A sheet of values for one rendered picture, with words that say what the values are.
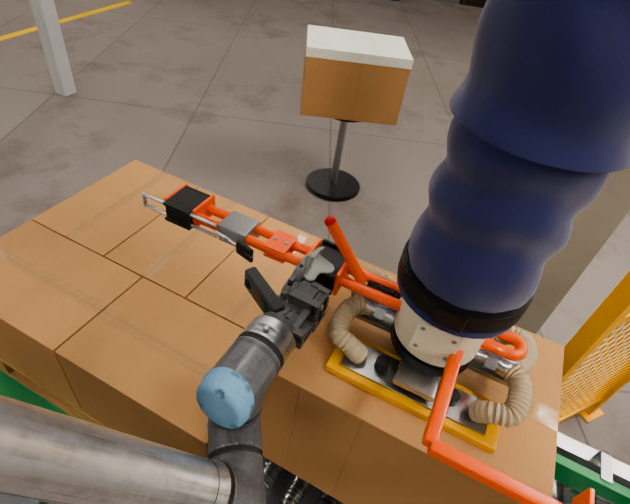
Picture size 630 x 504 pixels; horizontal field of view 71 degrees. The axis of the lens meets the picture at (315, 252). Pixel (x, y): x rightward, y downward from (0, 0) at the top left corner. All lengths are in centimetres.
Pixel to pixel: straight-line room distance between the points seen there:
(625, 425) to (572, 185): 215
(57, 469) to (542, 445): 79
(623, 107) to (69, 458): 67
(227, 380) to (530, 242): 46
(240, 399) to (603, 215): 144
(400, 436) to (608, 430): 182
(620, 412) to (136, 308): 227
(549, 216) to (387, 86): 221
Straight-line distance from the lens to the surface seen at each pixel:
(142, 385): 152
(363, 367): 90
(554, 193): 61
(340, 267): 89
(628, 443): 263
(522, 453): 96
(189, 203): 101
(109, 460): 59
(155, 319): 167
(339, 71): 271
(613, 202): 178
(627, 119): 57
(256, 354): 71
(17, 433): 54
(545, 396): 105
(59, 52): 443
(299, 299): 80
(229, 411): 70
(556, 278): 197
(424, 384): 89
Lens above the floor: 183
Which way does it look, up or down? 42 degrees down
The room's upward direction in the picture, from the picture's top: 9 degrees clockwise
